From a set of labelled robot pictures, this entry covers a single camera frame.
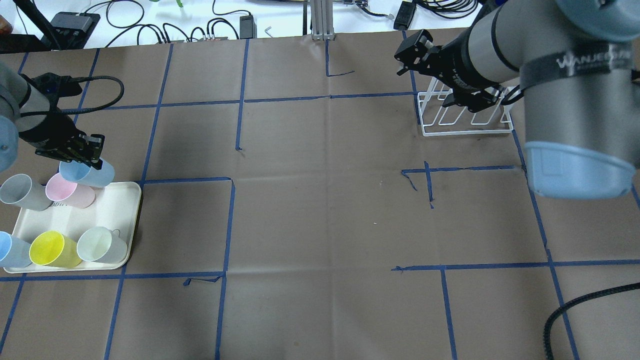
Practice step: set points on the grey plastic cup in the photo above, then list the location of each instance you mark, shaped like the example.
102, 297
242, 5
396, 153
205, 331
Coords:
22, 191

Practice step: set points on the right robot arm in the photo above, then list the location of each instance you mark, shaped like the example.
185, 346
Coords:
574, 60

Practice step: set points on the black usb hub box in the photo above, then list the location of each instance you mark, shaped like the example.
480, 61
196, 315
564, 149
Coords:
83, 23

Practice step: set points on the yellow plastic cup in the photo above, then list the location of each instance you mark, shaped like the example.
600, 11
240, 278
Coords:
54, 249

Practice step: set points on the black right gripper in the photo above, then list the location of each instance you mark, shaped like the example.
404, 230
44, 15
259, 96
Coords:
454, 64

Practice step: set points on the cream serving tray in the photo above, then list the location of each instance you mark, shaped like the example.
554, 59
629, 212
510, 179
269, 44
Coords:
115, 207

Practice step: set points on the light blue plastic cup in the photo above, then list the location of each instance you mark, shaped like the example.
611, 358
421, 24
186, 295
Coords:
80, 173

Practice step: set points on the black power adapter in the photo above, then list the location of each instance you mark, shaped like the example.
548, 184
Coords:
404, 16

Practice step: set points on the white wire cup rack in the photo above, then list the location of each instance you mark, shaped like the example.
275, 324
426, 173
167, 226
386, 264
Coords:
434, 120

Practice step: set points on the pale green plastic cup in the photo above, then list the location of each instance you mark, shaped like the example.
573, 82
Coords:
102, 245

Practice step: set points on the pink plastic cup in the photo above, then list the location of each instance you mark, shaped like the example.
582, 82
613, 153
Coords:
69, 193

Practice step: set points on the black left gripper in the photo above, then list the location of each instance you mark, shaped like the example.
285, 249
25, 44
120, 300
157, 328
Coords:
44, 131

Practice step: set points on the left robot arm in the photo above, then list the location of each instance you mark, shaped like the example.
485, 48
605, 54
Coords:
30, 112

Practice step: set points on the aluminium frame post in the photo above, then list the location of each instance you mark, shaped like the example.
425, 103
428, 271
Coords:
322, 20

